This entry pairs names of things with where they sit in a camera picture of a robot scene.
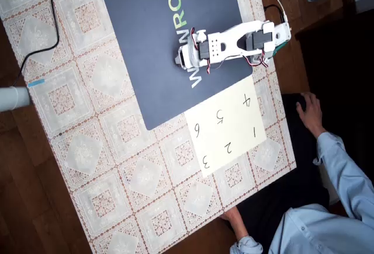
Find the person's left forearm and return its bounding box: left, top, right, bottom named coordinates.
left=229, top=235, right=264, bottom=254

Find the person's right forearm blue sleeve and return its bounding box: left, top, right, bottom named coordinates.
left=312, top=130, right=374, bottom=220

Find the person's right hand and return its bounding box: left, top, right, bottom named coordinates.
left=295, top=91, right=326, bottom=135

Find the person's left hand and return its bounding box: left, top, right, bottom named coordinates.
left=219, top=207, right=250, bottom=239

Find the dark blue WOWROBO mat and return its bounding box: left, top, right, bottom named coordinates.
left=95, top=0, right=254, bottom=131

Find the cream paper with handwritten numbers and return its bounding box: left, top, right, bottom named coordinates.
left=183, top=77, right=267, bottom=178

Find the white lace tablecloth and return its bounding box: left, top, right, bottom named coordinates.
left=0, top=0, right=297, bottom=254

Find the blue tape strip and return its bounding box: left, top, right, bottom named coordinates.
left=27, top=79, right=46, bottom=89

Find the person in blue shirt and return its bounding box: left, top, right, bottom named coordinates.
left=233, top=92, right=333, bottom=237

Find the white plastic tube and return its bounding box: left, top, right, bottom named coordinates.
left=0, top=86, right=32, bottom=113

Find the light blue shirt torso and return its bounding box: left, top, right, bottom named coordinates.
left=267, top=203, right=374, bottom=254

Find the short black cable loop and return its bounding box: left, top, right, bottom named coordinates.
left=264, top=4, right=286, bottom=21

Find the long black cable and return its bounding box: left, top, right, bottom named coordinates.
left=11, top=0, right=61, bottom=88

